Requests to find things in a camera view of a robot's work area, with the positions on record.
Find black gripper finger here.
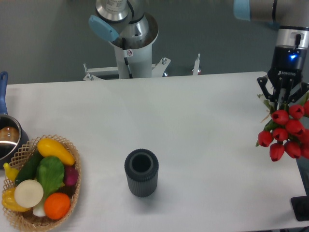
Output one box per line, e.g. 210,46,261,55
288,82,309,103
257,75,278,102

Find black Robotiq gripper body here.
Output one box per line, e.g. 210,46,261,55
267,46,305,92

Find red tulip bouquet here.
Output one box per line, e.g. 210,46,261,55
256,93,309,162

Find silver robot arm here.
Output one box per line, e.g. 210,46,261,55
88,0,309,107

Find dark ribbed vase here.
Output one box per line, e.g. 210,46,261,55
124,148,159,198

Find black device at table edge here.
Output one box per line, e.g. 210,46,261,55
291,196,309,221

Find purple red onion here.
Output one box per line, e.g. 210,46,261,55
63,166,79,186

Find yellow squash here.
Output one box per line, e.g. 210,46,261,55
37,138,75,166

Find green lettuce leaf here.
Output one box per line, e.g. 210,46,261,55
36,156,64,200

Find orange fruit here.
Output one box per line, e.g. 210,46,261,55
44,192,70,220

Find green cucumber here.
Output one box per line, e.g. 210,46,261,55
14,150,43,186

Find white leek stalk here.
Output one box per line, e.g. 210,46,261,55
32,199,46,217

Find white onion half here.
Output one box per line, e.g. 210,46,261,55
14,179,43,208

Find yellow banana tip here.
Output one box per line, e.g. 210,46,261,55
3,163,19,182

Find woven wicker basket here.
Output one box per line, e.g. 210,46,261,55
2,135,82,232

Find yellow bell pepper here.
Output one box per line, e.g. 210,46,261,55
1,188,31,212

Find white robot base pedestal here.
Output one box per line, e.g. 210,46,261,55
83,42,171,81

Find blue handled saucepan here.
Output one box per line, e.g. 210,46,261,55
0,71,28,170

